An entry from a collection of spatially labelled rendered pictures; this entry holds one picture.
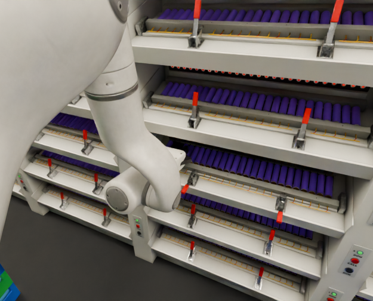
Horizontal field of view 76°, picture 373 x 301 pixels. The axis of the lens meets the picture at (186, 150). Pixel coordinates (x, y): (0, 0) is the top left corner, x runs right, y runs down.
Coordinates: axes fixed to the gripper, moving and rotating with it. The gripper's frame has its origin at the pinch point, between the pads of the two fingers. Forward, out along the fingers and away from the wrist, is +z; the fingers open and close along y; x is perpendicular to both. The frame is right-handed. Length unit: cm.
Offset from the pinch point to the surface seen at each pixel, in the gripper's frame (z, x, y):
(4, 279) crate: -34, 52, 53
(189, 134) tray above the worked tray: -8.4, -9.5, -6.6
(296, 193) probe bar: -1.7, 4.0, -37.1
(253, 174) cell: 1.2, 2.7, -24.7
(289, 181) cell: 1.7, 2.4, -34.8
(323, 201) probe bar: -1.9, 4.1, -43.8
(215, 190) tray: -4.6, 8.2, -14.8
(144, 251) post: 1, 53, 15
